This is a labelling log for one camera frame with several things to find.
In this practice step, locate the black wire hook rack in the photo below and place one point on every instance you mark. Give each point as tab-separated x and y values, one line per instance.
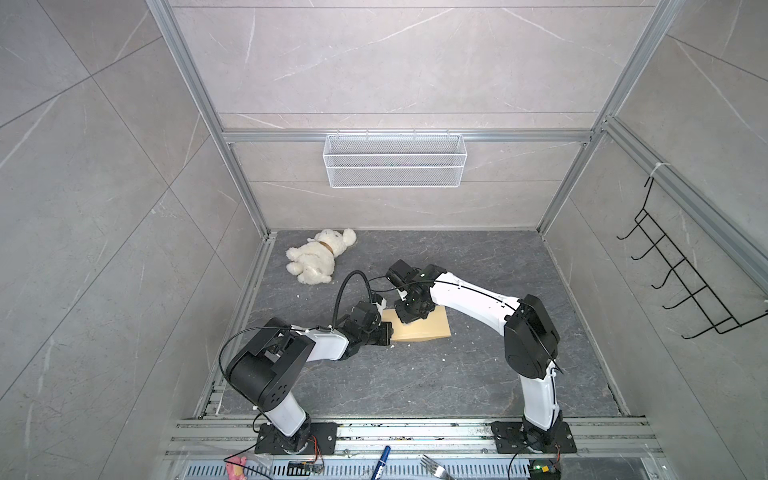
678	266

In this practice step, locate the white teddy bear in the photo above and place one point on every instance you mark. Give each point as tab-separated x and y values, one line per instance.
314	262

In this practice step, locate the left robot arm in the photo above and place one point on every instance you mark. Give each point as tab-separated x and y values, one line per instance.
267	367

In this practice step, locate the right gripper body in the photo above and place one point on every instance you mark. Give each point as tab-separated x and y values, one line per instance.
408	311

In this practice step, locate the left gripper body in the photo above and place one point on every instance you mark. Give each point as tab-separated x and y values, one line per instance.
380	335

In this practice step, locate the yellow envelope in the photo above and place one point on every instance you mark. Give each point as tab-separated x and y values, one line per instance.
435	326

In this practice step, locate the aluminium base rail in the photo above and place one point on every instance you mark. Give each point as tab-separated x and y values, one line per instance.
469	448

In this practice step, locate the pink object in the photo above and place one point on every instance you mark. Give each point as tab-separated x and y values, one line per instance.
236	468

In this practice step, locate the white wire mesh basket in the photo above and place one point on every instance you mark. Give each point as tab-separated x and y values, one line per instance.
394	161

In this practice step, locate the blue marker pen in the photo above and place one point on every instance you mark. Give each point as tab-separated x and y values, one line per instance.
381	463

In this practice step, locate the silver fork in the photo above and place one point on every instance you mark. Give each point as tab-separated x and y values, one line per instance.
435	469

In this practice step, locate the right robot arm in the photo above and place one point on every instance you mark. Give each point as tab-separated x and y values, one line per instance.
530	337

